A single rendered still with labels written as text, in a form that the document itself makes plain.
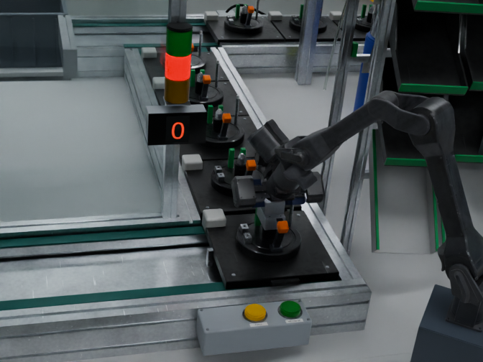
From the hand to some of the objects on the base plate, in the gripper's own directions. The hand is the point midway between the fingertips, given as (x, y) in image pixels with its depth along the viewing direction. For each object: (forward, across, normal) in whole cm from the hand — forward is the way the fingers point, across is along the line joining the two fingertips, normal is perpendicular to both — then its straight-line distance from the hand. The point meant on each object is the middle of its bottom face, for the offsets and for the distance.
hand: (272, 197), depth 168 cm
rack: (+24, +36, -5) cm, 44 cm away
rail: (+8, -28, -26) cm, 39 cm away
